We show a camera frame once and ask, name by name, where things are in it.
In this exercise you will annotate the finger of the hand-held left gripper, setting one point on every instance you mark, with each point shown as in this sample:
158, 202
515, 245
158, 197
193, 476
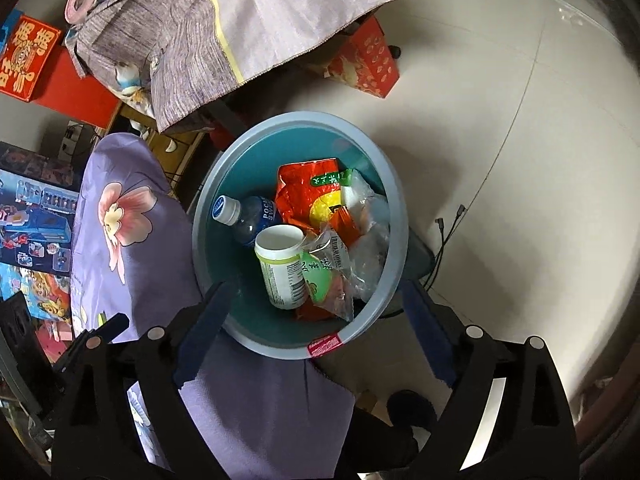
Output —
107, 329

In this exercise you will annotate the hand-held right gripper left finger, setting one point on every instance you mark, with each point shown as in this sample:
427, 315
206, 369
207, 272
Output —
205, 330

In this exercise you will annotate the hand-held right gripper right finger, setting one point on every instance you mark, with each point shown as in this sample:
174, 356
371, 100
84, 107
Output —
430, 340

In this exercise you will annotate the blue trash bin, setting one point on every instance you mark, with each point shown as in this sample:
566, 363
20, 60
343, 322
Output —
250, 322

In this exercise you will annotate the white jar with green label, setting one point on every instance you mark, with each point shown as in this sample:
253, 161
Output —
282, 280

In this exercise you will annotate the orange snack packet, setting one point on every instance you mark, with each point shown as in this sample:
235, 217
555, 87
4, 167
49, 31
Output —
295, 190

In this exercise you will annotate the person's black shoe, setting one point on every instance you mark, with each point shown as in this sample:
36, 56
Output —
412, 407

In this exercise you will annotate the purple floral tablecloth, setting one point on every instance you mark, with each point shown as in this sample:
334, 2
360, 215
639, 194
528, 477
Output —
150, 270

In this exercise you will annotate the colourful printed box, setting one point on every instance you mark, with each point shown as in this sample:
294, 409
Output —
40, 285

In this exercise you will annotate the black box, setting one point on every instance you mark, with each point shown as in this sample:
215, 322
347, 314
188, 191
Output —
17, 320

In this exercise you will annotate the clear plastic bag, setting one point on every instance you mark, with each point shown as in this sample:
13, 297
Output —
372, 255

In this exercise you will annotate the person's dark trouser leg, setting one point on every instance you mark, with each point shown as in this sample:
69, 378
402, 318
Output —
380, 445

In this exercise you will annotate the blue plastic bottle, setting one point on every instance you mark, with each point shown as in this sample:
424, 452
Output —
255, 220

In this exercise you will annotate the blue printed toy box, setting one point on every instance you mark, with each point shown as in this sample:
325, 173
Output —
35, 220

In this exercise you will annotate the dark printed box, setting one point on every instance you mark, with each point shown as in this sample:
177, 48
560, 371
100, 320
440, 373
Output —
30, 160

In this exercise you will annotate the white power strip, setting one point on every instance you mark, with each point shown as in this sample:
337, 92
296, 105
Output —
70, 135

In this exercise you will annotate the large red box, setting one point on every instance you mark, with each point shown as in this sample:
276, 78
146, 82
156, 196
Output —
80, 95

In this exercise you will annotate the grey lilac cloth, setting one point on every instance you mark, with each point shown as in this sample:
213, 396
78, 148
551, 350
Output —
165, 60

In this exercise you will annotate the red box with gold print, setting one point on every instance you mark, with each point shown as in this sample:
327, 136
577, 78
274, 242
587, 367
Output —
30, 60

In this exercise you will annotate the red patterned gift box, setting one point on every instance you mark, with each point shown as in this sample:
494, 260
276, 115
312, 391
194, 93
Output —
370, 65

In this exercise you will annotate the pink tape roll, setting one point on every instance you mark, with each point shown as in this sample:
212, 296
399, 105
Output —
72, 10

